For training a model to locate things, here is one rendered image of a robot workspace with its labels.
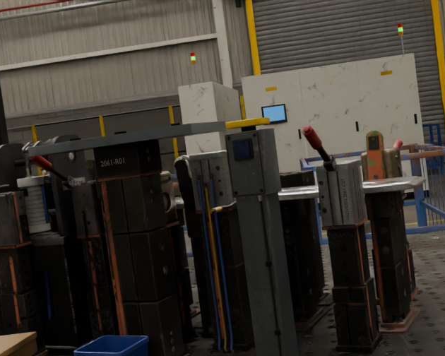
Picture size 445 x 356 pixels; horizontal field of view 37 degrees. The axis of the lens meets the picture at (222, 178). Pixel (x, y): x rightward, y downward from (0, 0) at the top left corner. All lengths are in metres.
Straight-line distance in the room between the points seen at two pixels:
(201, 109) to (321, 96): 1.70
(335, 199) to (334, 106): 8.34
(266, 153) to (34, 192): 0.65
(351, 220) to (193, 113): 8.46
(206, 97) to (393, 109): 2.61
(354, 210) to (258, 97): 8.37
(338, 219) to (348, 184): 0.07
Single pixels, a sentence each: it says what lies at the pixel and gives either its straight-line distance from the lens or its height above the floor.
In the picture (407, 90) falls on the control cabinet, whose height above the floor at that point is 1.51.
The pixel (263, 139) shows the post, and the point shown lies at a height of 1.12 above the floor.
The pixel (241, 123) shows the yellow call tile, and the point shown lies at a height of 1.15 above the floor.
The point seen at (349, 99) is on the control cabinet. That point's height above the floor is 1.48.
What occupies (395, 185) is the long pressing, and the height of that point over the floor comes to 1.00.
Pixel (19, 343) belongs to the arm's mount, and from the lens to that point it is 1.43.
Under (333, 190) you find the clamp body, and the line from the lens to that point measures 1.27.
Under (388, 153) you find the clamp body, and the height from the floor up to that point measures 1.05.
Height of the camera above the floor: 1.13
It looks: 3 degrees down
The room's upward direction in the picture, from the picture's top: 7 degrees counter-clockwise
